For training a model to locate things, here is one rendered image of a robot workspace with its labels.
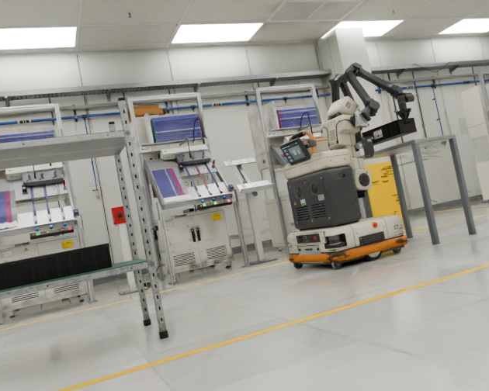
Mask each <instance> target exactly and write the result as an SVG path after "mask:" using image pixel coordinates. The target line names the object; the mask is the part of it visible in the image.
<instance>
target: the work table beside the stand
mask: <svg viewBox="0 0 489 391"><path fill-rule="evenodd" d="M445 140H449V145H450V149H451V153H452V156H453V163H454V167H455V171H456V177H457V181H458V185H459V189H460V195H461V199H462V204H463V210H464V214H465V217H466V224H467V228H468V232H469V235H471V234H476V233H477V232H476V228H475V224H474V221H473V214H472V210H471V206H470V200H469V196H468V192H467V188H466V182H465V178H464V173H463V167H462V164H461V160H460V153H459V149H458V145H457V142H456V135H455V134H451V135H445V136H438V137H427V138H421V139H414V140H409V141H407V142H404V143H402V144H397V145H394V146H392V147H387V148H384V149H382V150H379V151H375V152H374V154H373V157H368V158H365V155H362V156H359V157H357V158H363V159H364V160H367V159H373V158H378V157H388V156H390V161H391V165H392V169H393V173H394V180H395V184H396V188H397V194H398V199H399V203H400V207H401V213H402V217H403V221H404V228H405V232H406V236H407V239H411V238H413V234H412V230H411V224H410V220H409V215H408V209H407V205H406V201H405V197H404V190H403V186H402V182H401V176H400V172H399V167H398V163H397V157H396V154H401V153H404V152H407V151H413V155H414V162H415V166H416V169H417V173H418V180H419V184H420V188H421V195H422V198H423V203H424V207H425V213H426V217H427V221H428V228H429V232H430V236H431V239H432V245H436V244H440V242H439V235H438V231H437V227H436V223H435V216H434V213H433V208H432V202H431V198H430V194H429V190H428V183H427V179H426V175H425V169H424V165H423V161H422V157H421V150H420V148H421V147H426V146H428V145H432V144H437V143H439V142H443V141H445ZM364 195H365V197H363V198H362V199H363V203H364V207H365V211H366V218H370V217H373V213H372V209H371V205H370V201H369V194H368V190H366V191H365V192H364Z"/></svg>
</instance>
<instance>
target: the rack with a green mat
mask: <svg viewBox="0 0 489 391"><path fill-rule="evenodd" d="M117 101H118V105H119V110H120V118H121V122H122V127H123V130H118V131H116V127H115V122H114V121H113V122H109V132H102V133H88V134H80V135H72V136H65V137H50V138H43V139H35V140H20V141H13V142H4V143H0V169H6V168H18V167H25V166H32V165H38V164H50V163H57V162H64V161H76V160H82V159H89V158H96V157H108V156H114V158H115V162H116V170H117V175H118V180H119V184H120V192H121V197H122V202H123V210H124V214H125V219H126V224H127V232H128V236H129V241H130V249H131V254H132V258H133V260H132V261H125V262H120V263H117V264H113V265H112V267H110V268H104V269H99V270H95V271H91V272H85V273H81V274H77V275H70V276H66V277H62V278H58V279H51V280H47V281H43V282H36V283H33V284H29V285H21V286H18V287H14V288H10V289H3V290H0V299H6V298H10V297H13V296H21V295H24V294H28V293H31V292H39V291H42V290H46V289H52V288H57V287H61V286H64V285H70V284H75V283H79V282H85V281H89V280H93V279H100V278H103V277H107V276H111V275H118V274H121V273H125V272H132V271H135V275H136V280H137V288H138V292H139V297H140V305H141V309H142V314H143V322H144V326H148V325H151V318H150V317H149V312H148V308H147V300H146V295H145V290H144V282H143V278H142V273H141V269H143V268H148V272H149V277H150V282H151V290H152V294H153V299H154V307H155V311H156V316H157V320H158V329H159V337H160V339H165V338H167V337H168V330H167V328H166V323H165V315H164V311H163V306H162V302H161V294H160V289H159V285H158V277H157V272H156V268H155V263H154V255H153V251H152V246H151V239H150V234H149V229H148V225H147V217H146V213H145V208H144V200H143V196H142V191H141V186H140V179H139V174H138V170H137V162H136V157H135V152H134V144H133V140H132V135H131V131H130V123H129V118H128V114H127V106H126V101H125V98H118V100H117ZM125 146H126V149H127V157H128V161H129V166H130V173H131V178H132V182H133V187H134V195H135V199H136V204H137V212H138V216H139V221H140V229H141V234H142V238H143V243H144V251H145V255H146V259H139V256H138V251H137V243H136V239H135V234H134V226H133V221H132V217H131V212H130V204H129V200H128V195H127V187H126V182H125V178H124V173H123V166H122V161H121V156H120V153H121V152H122V150H123V148H124V147H125Z"/></svg>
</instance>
